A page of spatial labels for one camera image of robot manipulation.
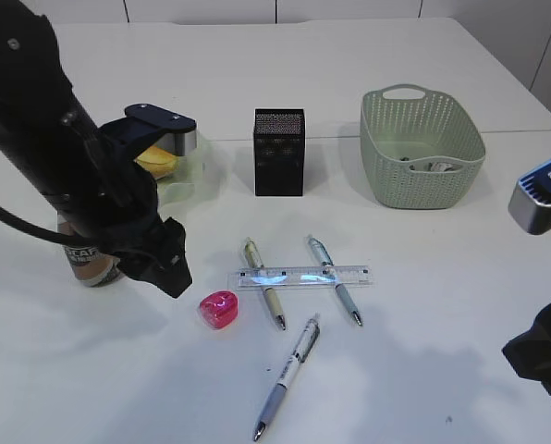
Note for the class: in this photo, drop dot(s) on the green woven plastic basket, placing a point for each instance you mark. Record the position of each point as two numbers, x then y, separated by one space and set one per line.
426 126

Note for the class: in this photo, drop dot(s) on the black mesh pen holder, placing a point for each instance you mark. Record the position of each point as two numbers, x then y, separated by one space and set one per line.
279 152

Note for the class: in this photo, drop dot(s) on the pink pencil sharpener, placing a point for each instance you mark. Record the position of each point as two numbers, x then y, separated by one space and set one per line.
219 309

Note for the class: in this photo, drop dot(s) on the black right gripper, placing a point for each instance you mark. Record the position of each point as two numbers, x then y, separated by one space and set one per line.
529 354

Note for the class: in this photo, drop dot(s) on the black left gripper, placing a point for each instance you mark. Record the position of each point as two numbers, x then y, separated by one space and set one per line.
148 248

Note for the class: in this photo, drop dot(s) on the clear plastic ruler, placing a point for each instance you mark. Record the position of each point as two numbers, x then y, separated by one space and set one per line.
299 276

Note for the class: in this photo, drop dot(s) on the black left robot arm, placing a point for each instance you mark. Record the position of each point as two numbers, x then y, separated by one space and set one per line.
87 172

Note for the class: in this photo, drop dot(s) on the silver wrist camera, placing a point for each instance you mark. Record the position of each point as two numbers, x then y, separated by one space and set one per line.
530 202
168 130

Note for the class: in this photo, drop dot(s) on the white blue-grip pen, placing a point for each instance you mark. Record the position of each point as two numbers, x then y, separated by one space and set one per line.
296 359

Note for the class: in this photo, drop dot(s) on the yellow bread roll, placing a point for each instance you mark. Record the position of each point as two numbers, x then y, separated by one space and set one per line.
157 161

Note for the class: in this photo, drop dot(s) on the blue-grey pen under ruler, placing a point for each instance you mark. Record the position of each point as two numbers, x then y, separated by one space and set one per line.
323 257

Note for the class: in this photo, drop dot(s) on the yellow-green pen under ruler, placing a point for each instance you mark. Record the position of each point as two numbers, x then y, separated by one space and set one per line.
254 261

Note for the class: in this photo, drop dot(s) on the large paper ball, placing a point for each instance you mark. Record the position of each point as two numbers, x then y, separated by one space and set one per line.
437 166

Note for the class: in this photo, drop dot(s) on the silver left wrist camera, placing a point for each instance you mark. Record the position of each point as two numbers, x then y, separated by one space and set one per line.
168 130

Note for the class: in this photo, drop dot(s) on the green wavy glass plate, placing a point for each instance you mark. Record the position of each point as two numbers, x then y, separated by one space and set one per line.
188 177

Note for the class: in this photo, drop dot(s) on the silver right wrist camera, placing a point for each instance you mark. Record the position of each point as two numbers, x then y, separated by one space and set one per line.
530 202

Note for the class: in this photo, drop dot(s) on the brown plastic drink bottle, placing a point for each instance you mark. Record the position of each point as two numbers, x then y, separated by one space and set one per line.
91 267

